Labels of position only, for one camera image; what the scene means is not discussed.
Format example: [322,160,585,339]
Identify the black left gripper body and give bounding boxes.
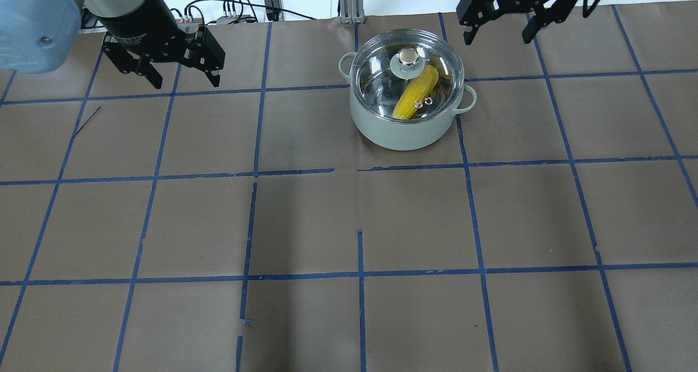
[84,0,225,76]

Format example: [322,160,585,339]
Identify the yellow corn cob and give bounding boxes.
[392,65,440,120]

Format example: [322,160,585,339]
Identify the glass pot lid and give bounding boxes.
[338,28,466,124]

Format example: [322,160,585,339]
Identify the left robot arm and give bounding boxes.
[1,0,225,89]

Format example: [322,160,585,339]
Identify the pale green cooking pot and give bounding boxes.
[350,79,478,151]

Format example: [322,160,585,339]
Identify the black cables on desk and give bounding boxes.
[166,0,317,26]

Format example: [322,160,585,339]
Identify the aluminium frame post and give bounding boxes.
[339,0,365,24]

